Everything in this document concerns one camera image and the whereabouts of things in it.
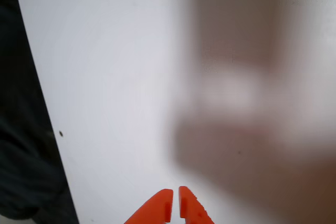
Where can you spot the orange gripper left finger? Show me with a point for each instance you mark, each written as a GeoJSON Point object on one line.
{"type": "Point", "coordinates": [157, 208]}

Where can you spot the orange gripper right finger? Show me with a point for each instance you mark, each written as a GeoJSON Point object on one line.
{"type": "Point", "coordinates": [191, 208]}

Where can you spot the person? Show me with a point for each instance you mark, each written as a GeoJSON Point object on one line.
{"type": "Point", "coordinates": [18, 103]}

